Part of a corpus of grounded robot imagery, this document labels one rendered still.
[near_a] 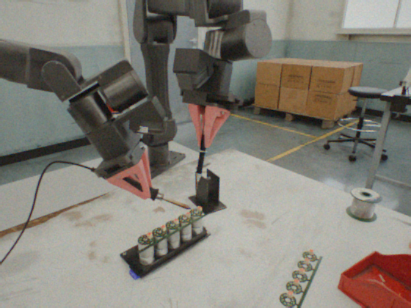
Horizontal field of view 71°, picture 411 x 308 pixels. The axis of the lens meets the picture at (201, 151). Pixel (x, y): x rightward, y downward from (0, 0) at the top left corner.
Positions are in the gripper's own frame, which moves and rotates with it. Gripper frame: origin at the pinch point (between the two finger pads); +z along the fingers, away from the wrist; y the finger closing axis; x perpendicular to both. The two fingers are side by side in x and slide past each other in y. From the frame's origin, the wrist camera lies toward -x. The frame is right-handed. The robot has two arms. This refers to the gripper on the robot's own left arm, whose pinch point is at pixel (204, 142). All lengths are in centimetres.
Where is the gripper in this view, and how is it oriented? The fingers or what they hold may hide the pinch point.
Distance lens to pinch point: 53.7
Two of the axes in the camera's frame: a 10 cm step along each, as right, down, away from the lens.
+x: 4.6, -0.2, 8.9
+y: 8.8, 1.8, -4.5
